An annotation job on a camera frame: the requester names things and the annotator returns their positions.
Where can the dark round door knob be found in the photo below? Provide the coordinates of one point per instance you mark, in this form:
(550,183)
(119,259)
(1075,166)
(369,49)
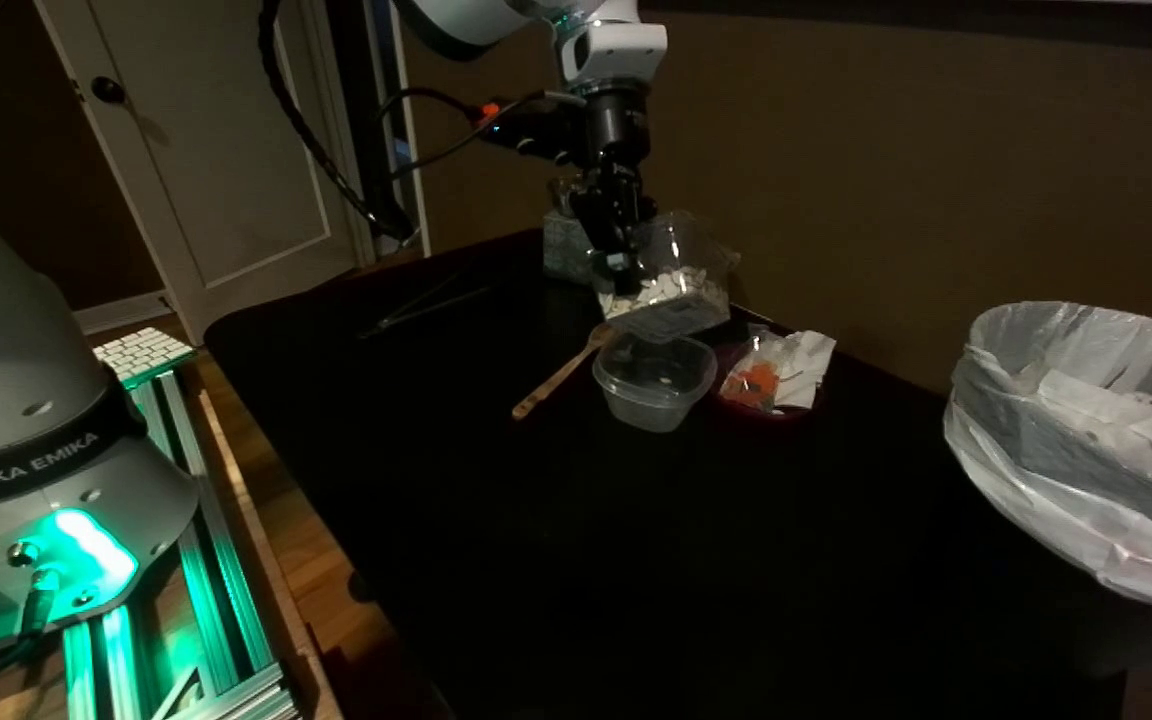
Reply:
(109,89)

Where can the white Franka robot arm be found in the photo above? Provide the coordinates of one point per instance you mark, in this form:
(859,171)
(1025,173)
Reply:
(1,333)

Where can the white panel door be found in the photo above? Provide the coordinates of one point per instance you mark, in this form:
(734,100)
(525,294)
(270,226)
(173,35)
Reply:
(217,144)

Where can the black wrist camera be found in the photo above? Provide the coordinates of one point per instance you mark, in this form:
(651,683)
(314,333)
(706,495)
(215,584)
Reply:
(528,121)

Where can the round clear plastic container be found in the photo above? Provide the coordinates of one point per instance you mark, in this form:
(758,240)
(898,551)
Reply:
(652,387)

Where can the clear rectangular container with seeds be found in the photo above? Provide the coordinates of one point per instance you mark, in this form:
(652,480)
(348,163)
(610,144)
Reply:
(679,294)

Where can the black trash bin white liner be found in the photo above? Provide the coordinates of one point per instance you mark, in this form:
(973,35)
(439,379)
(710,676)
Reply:
(1081,441)

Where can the crumpled white paper wrapper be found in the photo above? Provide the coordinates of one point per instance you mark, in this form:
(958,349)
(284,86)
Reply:
(798,361)

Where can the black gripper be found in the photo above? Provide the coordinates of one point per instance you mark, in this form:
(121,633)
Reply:
(610,125)

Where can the wooden spoon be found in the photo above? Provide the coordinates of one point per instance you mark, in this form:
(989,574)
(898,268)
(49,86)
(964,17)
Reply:
(559,382)

